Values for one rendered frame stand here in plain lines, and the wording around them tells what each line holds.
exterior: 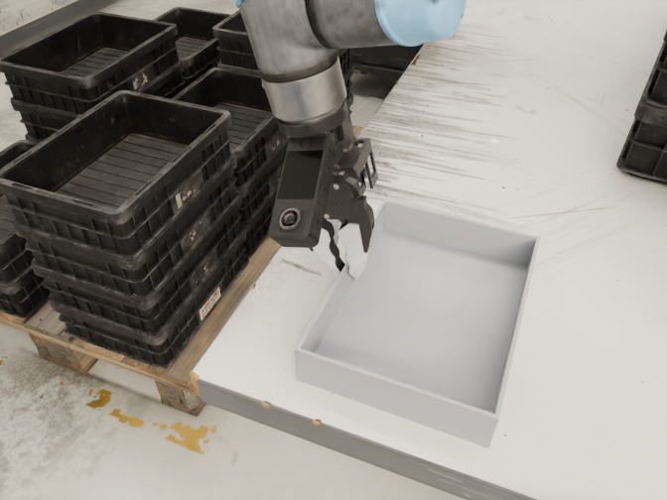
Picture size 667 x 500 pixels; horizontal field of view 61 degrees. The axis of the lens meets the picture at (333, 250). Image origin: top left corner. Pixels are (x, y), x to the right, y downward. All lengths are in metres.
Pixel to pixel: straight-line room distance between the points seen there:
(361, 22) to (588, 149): 0.63
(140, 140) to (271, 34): 0.97
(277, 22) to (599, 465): 0.49
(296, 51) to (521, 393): 0.40
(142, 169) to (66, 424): 0.63
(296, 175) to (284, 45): 0.12
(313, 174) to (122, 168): 0.86
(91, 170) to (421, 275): 0.88
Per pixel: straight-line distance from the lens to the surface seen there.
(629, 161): 0.98
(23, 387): 1.65
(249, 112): 1.76
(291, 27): 0.51
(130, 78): 1.67
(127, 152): 1.42
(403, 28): 0.47
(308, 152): 0.57
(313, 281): 0.71
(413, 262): 0.73
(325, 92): 0.54
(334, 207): 0.60
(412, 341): 0.64
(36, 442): 1.54
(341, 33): 0.49
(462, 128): 1.03
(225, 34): 1.75
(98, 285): 1.25
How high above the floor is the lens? 1.20
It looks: 42 degrees down
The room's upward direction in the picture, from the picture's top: straight up
